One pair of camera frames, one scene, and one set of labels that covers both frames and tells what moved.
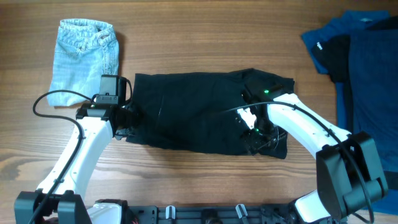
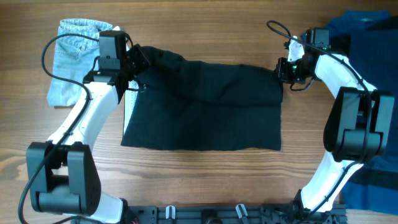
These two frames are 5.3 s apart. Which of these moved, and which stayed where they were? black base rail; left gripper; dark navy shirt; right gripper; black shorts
Moved: left gripper; right gripper; black shorts
Stayed: black base rail; dark navy shirt
